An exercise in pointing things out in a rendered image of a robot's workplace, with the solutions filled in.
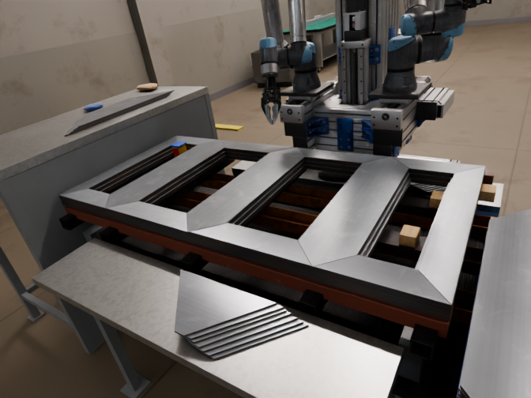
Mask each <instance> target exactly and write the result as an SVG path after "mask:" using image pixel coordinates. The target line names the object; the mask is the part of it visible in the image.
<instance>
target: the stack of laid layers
mask: <svg viewBox="0 0 531 398"><path fill-rule="evenodd" d="M172 148H173V147H171V146H169V147H167V148H165V149H163V150H162V151H160V152H158V153H156V154H154V155H152V156H150V157H148V158H146V159H145V160H142V161H141V162H139V163H136V164H135V165H133V166H131V167H129V168H127V169H125V170H124V171H121V172H119V173H118V174H116V175H114V176H112V177H110V178H108V179H106V180H104V181H102V182H100V183H99V184H97V185H95V186H93V187H91V188H89V189H91V190H97V191H100V192H104V193H106V192H107V191H109V190H112V189H114V188H115V187H116V186H119V185H121V184H122V183H124V182H126V181H128V180H129V179H131V178H133V177H135V176H136V175H139V174H140V173H142V172H144V171H146V170H148V169H149V168H151V167H153V166H155V165H157V164H158V163H160V162H162V161H164V160H166V159H167V158H169V157H171V156H173V155H174V152H173V150H172ZM268 154H270V152H269V153H268V152H254V151H247V150H239V149H232V148H223V149H221V150H220V151H219V152H217V153H215V154H214V155H212V156H210V157H209V158H208V159H206V160H204V161H202V162H201V163H199V164H198V165H196V166H195V167H192V168H191V169H190V170H188V171H186V172H185V173H183V174H181V175H180V176H179V177H177V178H175V179H173V180H172V181H170V182H169V183H167V184H166V185H164V186H162V187H160V188H159V189H158V190H156V191H154V192H152V193H151V194H150V195H148V196H146V197H144V198H143V199H141V200H140V201H141V202H145V203H148V204H151V205H157V204H158V203H160V202H161V201H162V200H164V199H165V198H167V197H169V196H171V195H172V194H173V193H175V192H176V191H178V190H180V189H181V188H183V187H184V186H185V185H187V184H188V183H190V182H192V181H193V180H195V179H196V178H197V177H199V176H200V175H202V174H204V173H205V172H207V171H208V170H210V169H211V168H213V167H215V166H216V165H217V164H219V163H220V162H222V161H223V160H225V159H234V160H245V161H251V162H256V163H257V162H258V161H259V160H261V159H262V158H264V157H265V156H267V155H268ZM360 165H361V163H353V162H345V161H338V160H324V159H317V158H310V157H304V158H303V159H302V160H300V161H299V162H298V163H297V164H296V165H295V166H294V167H293V168H291V169H290V170H289V171H288V172H286V173H285V174H284V175H283V176H282V177H280V178H279V179H278V180H277V181H275V183H274V184H272V185H271V186H270V187H269V188H268V189H266V190H265V191H264V192H263V193H261V194H260V195H259V196H258V197H256V198H255V199H254V200H253V201H252V202H251V203H250V204H249V205H247V206H246V207H245V208H244V209H242V210H241V211H240V212H239V213H237V214H236V215H235V216H234V217H232V218H231V219H230V220H229V221H228V222H227V223H232V224H235V225H239V226H242V227H243V226H244V225H246V224H247V223H248V222H249V221H250V220H251V219H252V218H253V217H254V216H255V215H257V214H258V213H259V212H260V211H261V210H262V209H263V208H264V207H265V206H266V205H267V204H268V203H270V202H271V200H272V199H274V198H275V196H276V195H278V194H279V193H280V192H281V191H282V190H283V189H284V188H285V187H286V186H287V185H288V184H290V183H291V182H292V181H293V180H294V179H295V178H296V177H297V176H298V175H299V174H300V173H302V172H303V171H304V170H305V169H311V170H318V171H329V172H336V173H342V174H348V175H353V174H354V173H355V171H356V170H357V169H358V168H359V166H360ZM453 176H454V174H451V173H444V172H437V171H423V170H416V169H408V171H407V172H406V174H405V176H404V178H403V179H402V180H401V183H400V184H399V186H398V188H397V189H396V191H395V192H394V195H393V196H392V197H391V199H390V201H389V203H388V204H387V206H386V207H385V209H384V211H383V212H382V215H381V216H380V217H379V219H378V221H377V223H376V224H375V226H374V227H373V229H372V231H371V233H370V234H369V236H368V237H367V240H366V241H365V243H364V244H363V246H362V248H361V249H360V251H359V253H358V254H357V255H361V256H365V257H370V256H371V254H372V252H373V250H374V248H375V247H376V245H377V243H378V241H379V239H380V238H381V236H382V233H383V232H384V230H385V229H386V226H387V224H388V223H389V222H390V219H391V217H392V216H393V214H394V212H395V210H396V209H397V207H398V205H399V203H400V202H401V199H402V198H403V196H404V194H405V192H406V190H407V189H408V187H409V185H410V183H411V182H414V183H420V184H427V185H433V186H445V187H446V190H445V193H444V194H443V197H442V200H441V203H440V205H439V208H438V211H437V213H436V215H435V218H434V221H433V223H432V225H431V229H430V231H429V233H428V236H427V239H426V242H425V243H424V247H423V249H422V251H421V254H420V257H419V260H418V262H417V264H416V267H415V269H418V268H419V266H420V262H421V260H422V257H423V255H424V251H425V250H426V247H427V244H428V241H429V238H430V237H431V233H432V231H433V228H434V226H435V222H436V220H437V218H438V215H439V212H440V209H441V207H442V205H443V202H444V199H445V197H446V193H447V191H448V189H449V186H450V183H451V180H452V178H453ZM483 180H484V177H483ZM483 180H482V183H481V187H482V184H483ZM481 187H480V190H481ZM479 196H480V193H479ZM59 197H60V199H61V202H62V204H63V205H66V206H69V207H71V208H76V209H79V210H81V211H85V212H89V213H92V214H95V215H98V216H102V217H105V218H108V219H111V220H115V221H119V222H121V223H126V224H129V225H131V226H135V227H139V228H142V229H145V230H147V231H152V232H155V233H157V234H161V235H165V236H168V237H171V238H176V239H178V240H181V241H184V242H188V243H192V244H195V245H197V246H202V247H205V248H207V249H211V250H215V251H218V252H221V253H226V254H228V255H231V256H234V257H238V258H241V259H244V260H247V261H252V262H254V263H257V264H260V265H264V266H268V267H270V268H275V269H278V270H281V271H283V272H288V273H291V274H294V275H297V276H302V277H304V278H307V279H310V280H314V281H318V282H320V283H324V284H328V285H330V286H333V287H338V288H340V289H344V290H346V291H351V292H354V293H357V294H360V295H364V296H367V297H370V298H373V299H378V300H380V301H383V302H388V303H390V304H394V305H396V306H401V307H404V308H406V309H409V310H414V311H416V312H420V313H422V314H427V315H430V316H432V317H437V318H440V319H443V320H446V321H450V316H451V313H452V309H453V305H454V300H455V296H456V293H457V289H458V284H457V287H456V291H455V294H454V300H453V303H452V305H448V304H446V303H442V302H437V301H434V300H431V299H428V298H423V297H420V296H417V295H412V294H409V293H406V292H403V291H398V290H395V289H392V288H388V287H384V286H381V285H378V284H375V283H369V282H367V281H363V280H358V279H356V278H352V277H350V276H344V275H341V274H338V273H335V272H331V271H327V270H324V269H321V268H316V267H313V266H310V265H305V264H302V263H299V262H296V261H291V260H288V259H285V258H282V257H277V256H273V255H271V254H267V253H263V252H259V251H257V250H252V249H248V248H246V247H242V246H237V245H234V244H231V243H228V242H223V241H221V240H217V239H214V238H209V237H206V236H203V235H198V234H195V233H192V232H190V231H189V232H186V231H181V230H179V229H175V228H173V227H168V226H164V225H162V224H159V223H154V222H151V221H148V220H143V219H141V218H137V217H135V216H130V215H127V214H124V213H121V212H116V211H113V210H110V209H107V208H102V207H99V206H96V205H91V204H88V203H85V202H82V201H77V200H74V199H71V198H68V197H63V196H59ZM478 201H479V197H478V200H477V203H476V207H477V204H478ZM475 213H476V209H475V212H474V216H475ZM474 216H473V221H474ZM472 226H473V222H472ZM472 226H471V229H470V232H469V237H470V233H471V230H472ZM468 243H469V238H468V242H467V245H466V249H465V253H466V250H467V246H468ZM464 260H465V255H464V258H463V262H462V265H461V270H462V266H463V263H464ZM460 276H461V271H460V274H459V278H458V283H459V280H460Z"/></svg>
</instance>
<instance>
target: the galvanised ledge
mask: <svg viewBox="0 0 531 398"><path fill-rule="evenodd" d="M255 163H256V162H251V161H245V160H242V161H241V162H239V163H237V164H236V165H235V166H234V167H232V173H236V174H242V173H243V172H244V171H245V170H246V169H248V168H249V167H251V166H252V165H253V164H255ZM319 172H320V171H318V170H311V169H307V170H306V171H305V172H304V173H303V174H302V175H301V176H300V177H299V178H298V179H297V180H296V181H294V182H298V183H303V184H308V185H314V186H323V187H329V188H334V189H339V190H340V189H341V188H342V186H343V185H344V184H345V183H346V182H347V181H348V180H345V179H332V178H321V177H318V173H319ZM492 185H496V186H497V188H496V193H495V200H494V202H487V201H478V204H477V207H476V210H477V211H482V212H492V213H498V214H499V210H500V206H501V200H502V195H503V185H504V184H500V183H492ZM405 194H406V195H412V196H418V197H427V198H431V196H428V195H423V194H422V193H420V192H417V191H414V190H411V189H409V188H408V189H407V190H406V192H405Z"/></svg>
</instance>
